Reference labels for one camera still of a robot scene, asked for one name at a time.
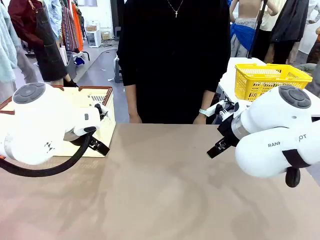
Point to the person's left hand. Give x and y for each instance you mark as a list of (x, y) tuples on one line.
[(200, 120)]

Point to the light blue fuzzy garment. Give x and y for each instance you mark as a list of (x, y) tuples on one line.
[(6, 50)]

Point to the person's right forearm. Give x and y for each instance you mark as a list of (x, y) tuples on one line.
[(131, 100)]

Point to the person in black sweater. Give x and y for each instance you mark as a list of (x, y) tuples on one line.
[(172, 62)]

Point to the person's left forearm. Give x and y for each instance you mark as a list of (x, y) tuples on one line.
[(207, 100)]

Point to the small cardboard box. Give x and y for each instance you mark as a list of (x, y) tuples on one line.
[(91, 28)]

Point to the blue wrap cloth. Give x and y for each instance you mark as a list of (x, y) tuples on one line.
[(241, 33)]

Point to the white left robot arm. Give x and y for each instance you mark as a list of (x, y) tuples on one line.
[(37, 120)]

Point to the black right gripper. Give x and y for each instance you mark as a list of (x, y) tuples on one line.
[(228, 131)]

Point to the person's right hand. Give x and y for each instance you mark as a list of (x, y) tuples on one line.
[(135, 119)]

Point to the yellow plastic basket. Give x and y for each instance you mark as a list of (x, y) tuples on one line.
[(260, 80)]

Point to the orange hanging garment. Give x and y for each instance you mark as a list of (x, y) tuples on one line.
[(78, 27)]

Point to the orange cloth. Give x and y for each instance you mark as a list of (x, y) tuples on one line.
[(2, 157)]

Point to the black hanging jacket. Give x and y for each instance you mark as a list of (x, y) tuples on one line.
[(290, 22)]

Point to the bare mannequin grey skirt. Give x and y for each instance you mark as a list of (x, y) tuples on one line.
[(246, 15)]

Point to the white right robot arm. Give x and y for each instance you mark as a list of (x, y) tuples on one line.
[(272, 117)]

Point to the mannequin maroon shirt dark apron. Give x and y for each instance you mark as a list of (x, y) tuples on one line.
[(42, 37)]

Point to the blue fabric item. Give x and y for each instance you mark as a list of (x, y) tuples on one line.
[(79, 60)]

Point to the striped hanging garment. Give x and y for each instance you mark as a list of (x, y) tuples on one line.
[(68, 30)]

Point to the cream shirt mannequin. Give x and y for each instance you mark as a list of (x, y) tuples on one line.
[(271, 15)]

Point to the white box appliance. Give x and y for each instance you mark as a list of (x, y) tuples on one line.
[(95, 38)]

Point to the light blue hanging shirt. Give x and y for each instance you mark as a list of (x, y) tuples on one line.
[(55, 17)]

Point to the silver wristwatch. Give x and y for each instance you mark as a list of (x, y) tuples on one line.
[(203, 112)]

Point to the white side table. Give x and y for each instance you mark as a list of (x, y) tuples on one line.
[(230, 72)]

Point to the black tripod pole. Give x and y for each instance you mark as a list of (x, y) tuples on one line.
[(257, 27)]

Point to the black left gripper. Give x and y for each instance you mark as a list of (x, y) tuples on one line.
[(75, 143)]

